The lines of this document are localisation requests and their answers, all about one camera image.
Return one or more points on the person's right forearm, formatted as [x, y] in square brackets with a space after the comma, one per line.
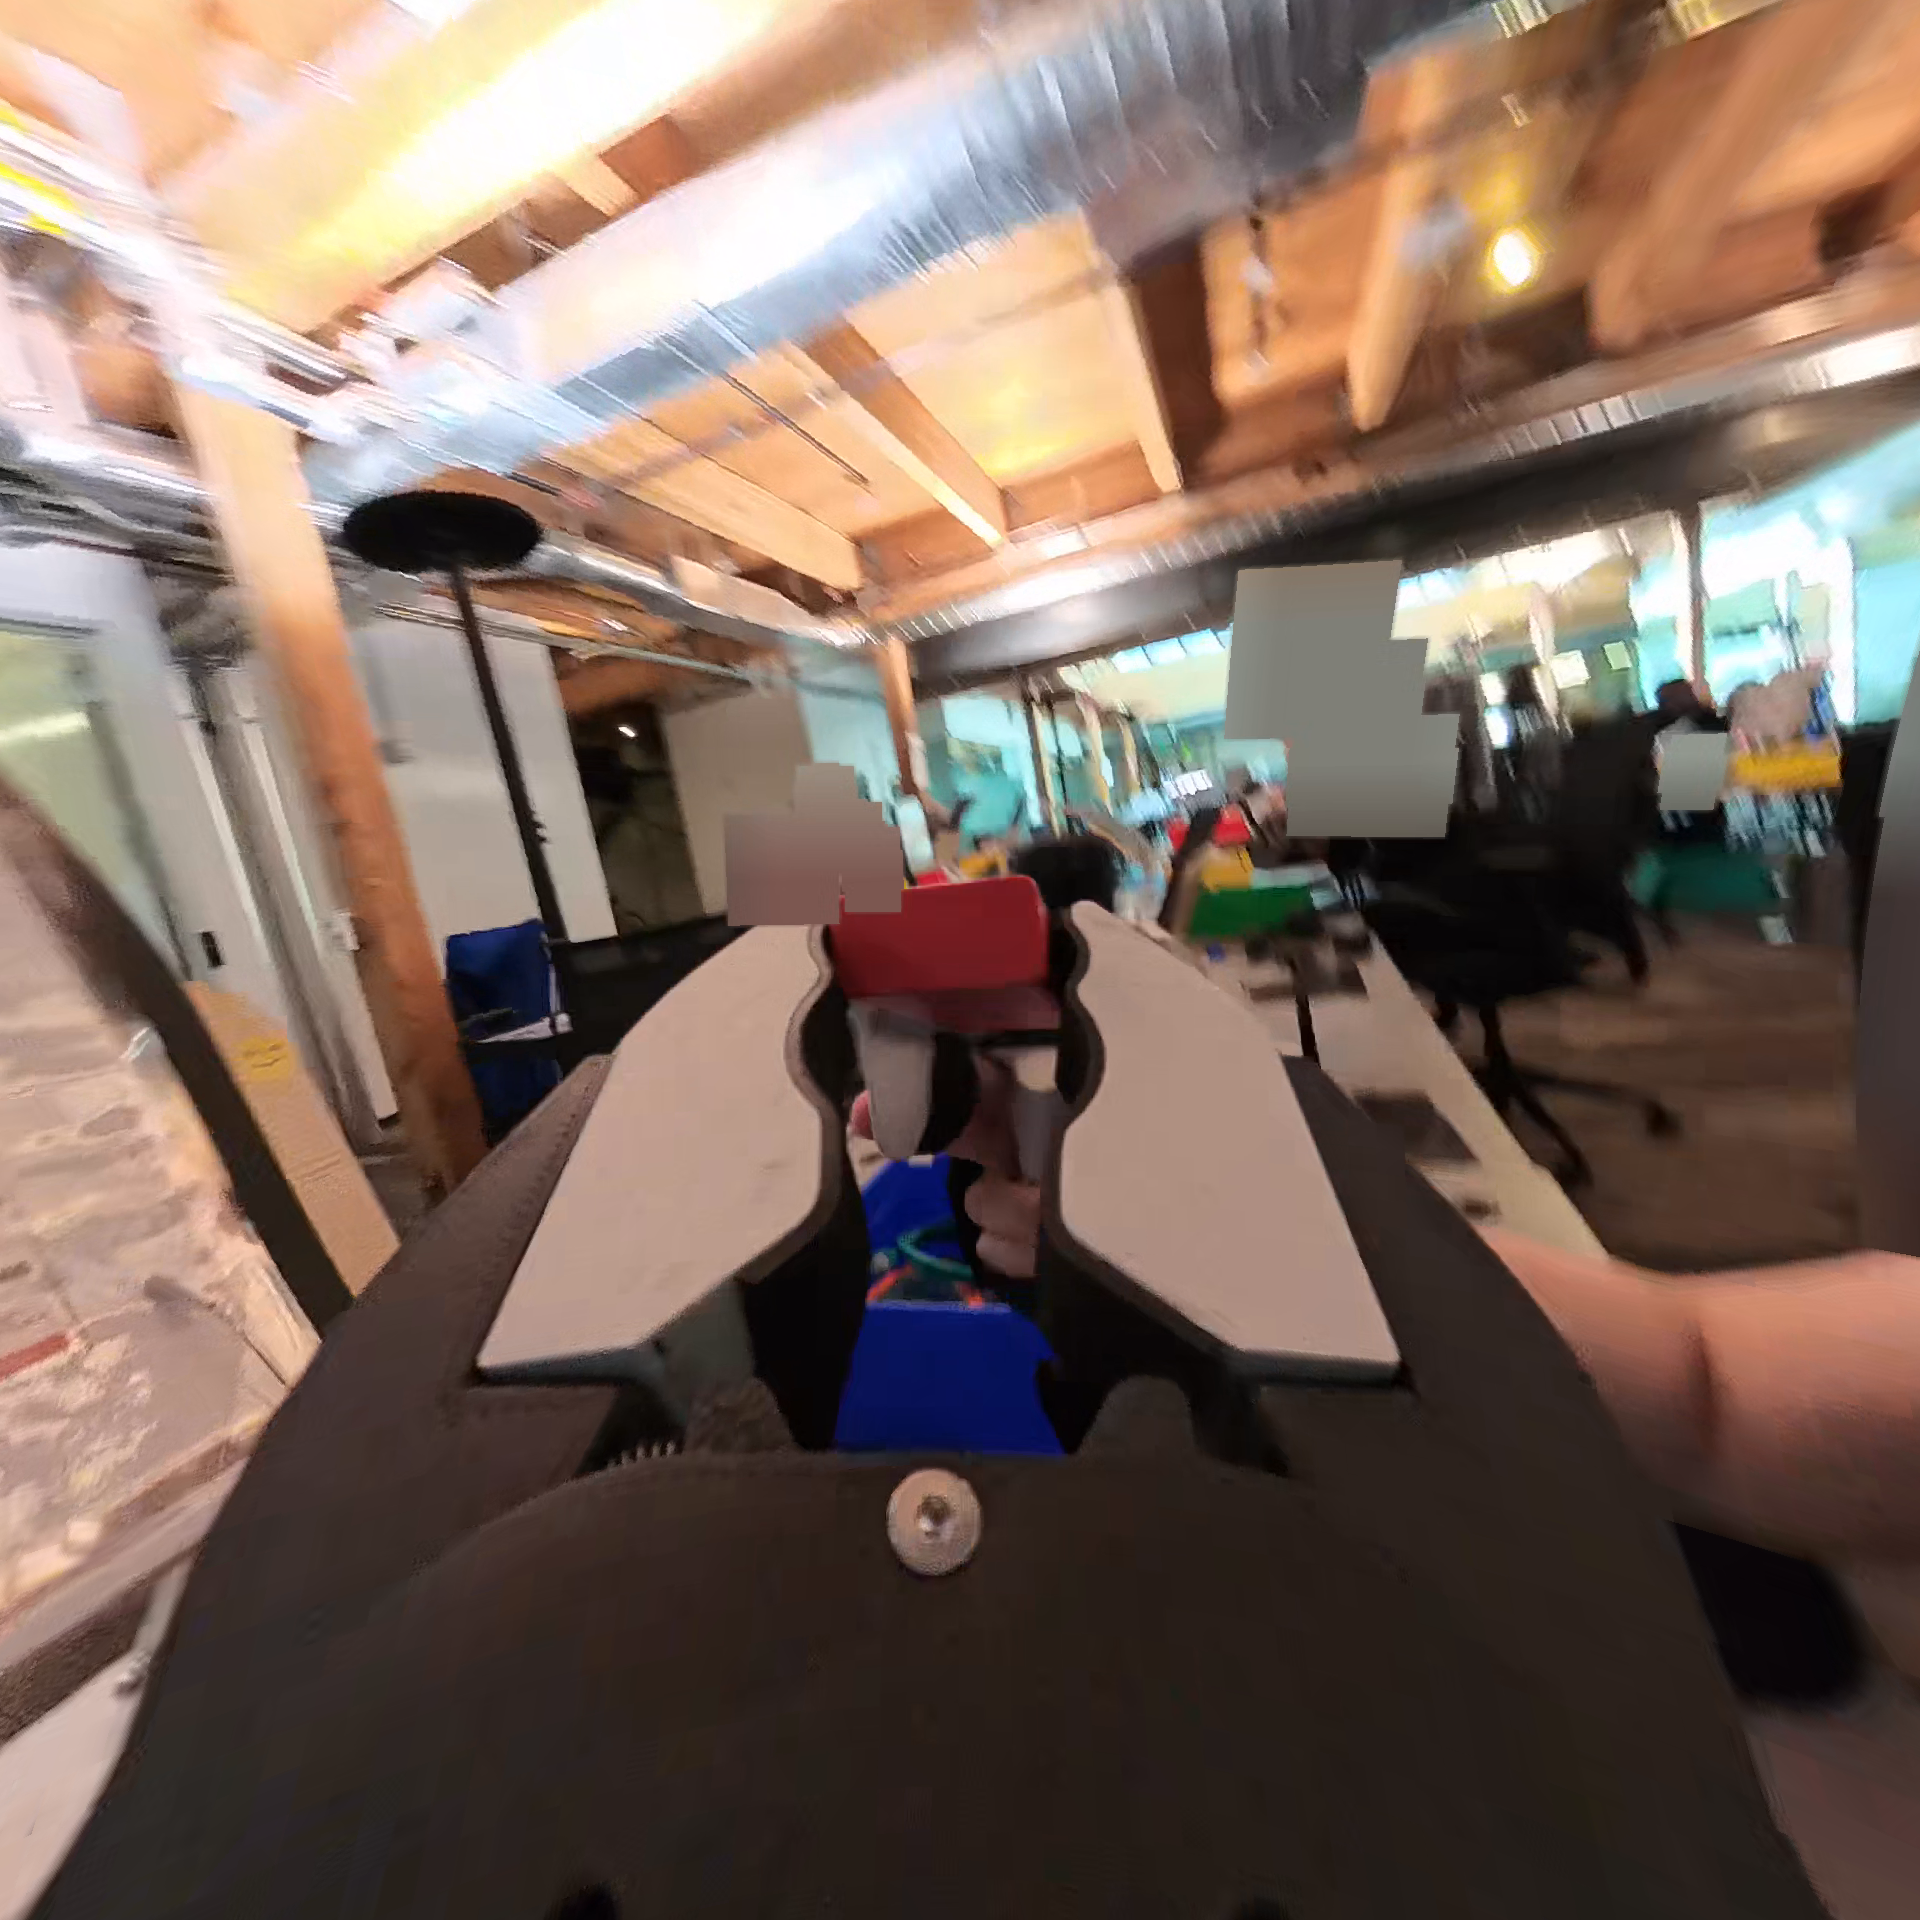
[1739, 1395]

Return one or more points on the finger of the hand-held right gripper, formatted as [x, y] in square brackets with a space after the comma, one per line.
[1035, 1083]
[896, 1072]

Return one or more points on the green plastic bin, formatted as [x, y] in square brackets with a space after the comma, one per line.
[1252, 911]

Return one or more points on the cardboard box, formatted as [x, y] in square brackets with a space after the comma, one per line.
[293, 1131]

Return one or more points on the wooden support post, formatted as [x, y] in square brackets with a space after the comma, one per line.
[339, 779]

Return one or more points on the red foam block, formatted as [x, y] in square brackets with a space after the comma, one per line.
[937, 937]

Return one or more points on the blue folding chair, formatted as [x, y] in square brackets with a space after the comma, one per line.
[502, 1005]

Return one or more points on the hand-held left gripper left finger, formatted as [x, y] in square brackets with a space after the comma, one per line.
[674, 1155]

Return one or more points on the silver air duct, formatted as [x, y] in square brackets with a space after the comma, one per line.
[838, 225]

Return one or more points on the blue plastic bin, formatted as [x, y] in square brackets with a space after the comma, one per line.
[937, 1371]

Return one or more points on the black office chair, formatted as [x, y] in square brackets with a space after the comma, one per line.
[1500, 914]

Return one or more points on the long white table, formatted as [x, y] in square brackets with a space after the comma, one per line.
[1425, 1095]

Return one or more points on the yellow plastic bin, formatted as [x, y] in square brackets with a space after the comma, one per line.
[1780, 769]

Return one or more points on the black floor lamp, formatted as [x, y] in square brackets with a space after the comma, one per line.
[493, 704]

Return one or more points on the person's right hand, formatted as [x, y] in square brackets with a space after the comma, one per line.
[1009, 1201]

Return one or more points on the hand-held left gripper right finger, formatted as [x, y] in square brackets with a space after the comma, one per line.
[1201, 1170]

